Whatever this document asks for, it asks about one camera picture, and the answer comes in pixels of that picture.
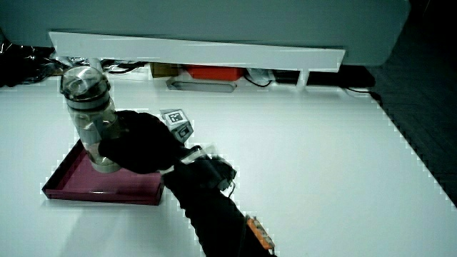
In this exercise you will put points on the black crumpled plastic bag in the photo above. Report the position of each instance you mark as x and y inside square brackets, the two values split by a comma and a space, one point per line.
[21, 64]

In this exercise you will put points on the clear bottle with grey lid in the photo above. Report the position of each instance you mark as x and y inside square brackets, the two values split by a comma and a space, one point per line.
[85, 89]

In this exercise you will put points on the brown cardboard box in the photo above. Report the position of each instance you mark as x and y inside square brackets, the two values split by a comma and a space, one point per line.
[163, 70]

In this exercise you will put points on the maroon rectangular tray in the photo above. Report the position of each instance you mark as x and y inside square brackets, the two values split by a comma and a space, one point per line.
[107, 183]

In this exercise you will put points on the white desk riser shelf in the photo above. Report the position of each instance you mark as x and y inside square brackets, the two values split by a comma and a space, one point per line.
[200, 53]

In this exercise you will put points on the orange armband device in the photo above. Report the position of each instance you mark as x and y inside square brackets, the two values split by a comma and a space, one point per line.
[260, 232]

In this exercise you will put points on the orange box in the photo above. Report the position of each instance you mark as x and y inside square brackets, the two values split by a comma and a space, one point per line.
[214, 72]

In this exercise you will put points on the person's right hand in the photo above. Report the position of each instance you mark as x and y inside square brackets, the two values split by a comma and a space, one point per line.
[143, 146]

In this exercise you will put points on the grey flat oblong device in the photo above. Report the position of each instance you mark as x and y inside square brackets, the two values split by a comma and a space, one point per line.
[201, 85]

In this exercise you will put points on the white plastic packet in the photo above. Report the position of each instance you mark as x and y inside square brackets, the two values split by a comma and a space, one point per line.
[260, 75]

